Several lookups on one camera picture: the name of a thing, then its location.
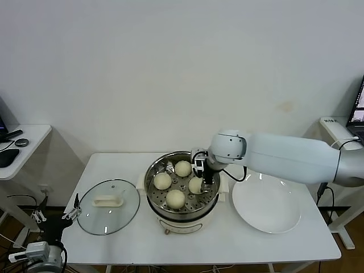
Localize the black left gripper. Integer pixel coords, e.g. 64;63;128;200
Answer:
31;193;83;243

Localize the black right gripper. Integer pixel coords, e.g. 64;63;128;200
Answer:
200;163;217;195

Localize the white steamed baozi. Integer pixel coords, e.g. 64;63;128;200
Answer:
153;172;172;191
188;176;204;195
166;189;186;210
174;160;192;177

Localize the glass pot lid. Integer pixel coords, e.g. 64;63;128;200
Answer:
76;178;141;235

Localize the steel steamer basket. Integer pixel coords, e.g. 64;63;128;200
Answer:
135;151;230;214

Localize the cream electric cooker base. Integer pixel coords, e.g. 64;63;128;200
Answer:
147;196;220;236

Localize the white round plate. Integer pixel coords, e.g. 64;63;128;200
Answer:
231;172;302;235

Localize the white side table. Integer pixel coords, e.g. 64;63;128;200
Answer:
0;124;53;234

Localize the black open laptop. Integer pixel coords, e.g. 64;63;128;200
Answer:
346;74;364;143
0;95;23;143

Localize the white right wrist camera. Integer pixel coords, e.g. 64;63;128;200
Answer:
190;147;211;174

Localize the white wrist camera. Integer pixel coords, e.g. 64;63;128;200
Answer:
190;147;211;174
8;241;51;264

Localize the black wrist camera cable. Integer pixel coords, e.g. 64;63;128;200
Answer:
221;166;247;182

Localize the black floor cable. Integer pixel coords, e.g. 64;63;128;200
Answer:
6;194;38;206

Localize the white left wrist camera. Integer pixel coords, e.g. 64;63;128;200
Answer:
8;241;51;264

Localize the black adapter cable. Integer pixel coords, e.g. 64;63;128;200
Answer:
316;181;337;227

